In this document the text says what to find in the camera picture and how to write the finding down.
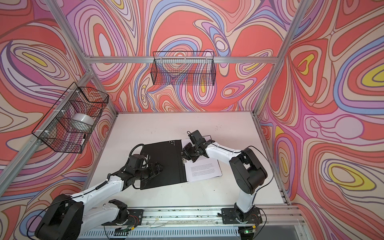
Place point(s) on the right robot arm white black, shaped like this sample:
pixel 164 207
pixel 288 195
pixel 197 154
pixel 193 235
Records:
pixel 248 171

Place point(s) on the green circuit board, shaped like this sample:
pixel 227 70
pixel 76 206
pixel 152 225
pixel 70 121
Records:
pixel 249 230
pixel 126 230

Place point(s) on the black wire basket at back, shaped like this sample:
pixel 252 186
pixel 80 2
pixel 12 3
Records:
pixel 183 68

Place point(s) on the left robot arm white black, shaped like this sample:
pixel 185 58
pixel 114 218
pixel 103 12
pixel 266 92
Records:
pixel 68 217

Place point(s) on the white tape roll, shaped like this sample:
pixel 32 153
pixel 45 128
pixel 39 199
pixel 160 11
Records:
pixel 82 122

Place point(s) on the orange and black folder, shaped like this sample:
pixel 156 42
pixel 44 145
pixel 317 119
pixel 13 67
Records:
pixel 169 155

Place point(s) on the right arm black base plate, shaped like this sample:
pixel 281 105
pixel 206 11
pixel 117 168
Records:
pixel 236 216

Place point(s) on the green circuit board left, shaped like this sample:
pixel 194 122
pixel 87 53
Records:
pixel 126 230

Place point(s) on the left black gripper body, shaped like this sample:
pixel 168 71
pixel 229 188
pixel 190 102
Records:
pixel 142 174

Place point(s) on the black wire basket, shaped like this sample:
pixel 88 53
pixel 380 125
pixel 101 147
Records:
pixel 58 134
pixel 183 68

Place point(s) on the green circuit board right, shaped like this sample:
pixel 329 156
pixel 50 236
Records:
pixel 249 230

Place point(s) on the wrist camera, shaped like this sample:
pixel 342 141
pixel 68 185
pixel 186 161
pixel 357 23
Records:
pixel 136 161
pixel 196 138

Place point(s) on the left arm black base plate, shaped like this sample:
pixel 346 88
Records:
pixel 132 217

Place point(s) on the black wire basket on left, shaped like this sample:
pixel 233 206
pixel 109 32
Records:
pixel 58 134

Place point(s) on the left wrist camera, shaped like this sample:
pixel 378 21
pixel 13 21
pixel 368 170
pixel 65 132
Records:
pixel 136 161

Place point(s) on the printed paper sheet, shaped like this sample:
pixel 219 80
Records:
pixel 202 169

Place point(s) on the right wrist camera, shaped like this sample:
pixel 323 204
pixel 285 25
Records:
pixel 196 138

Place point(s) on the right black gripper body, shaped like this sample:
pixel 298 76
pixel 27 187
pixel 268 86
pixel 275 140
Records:
pixel 197 153

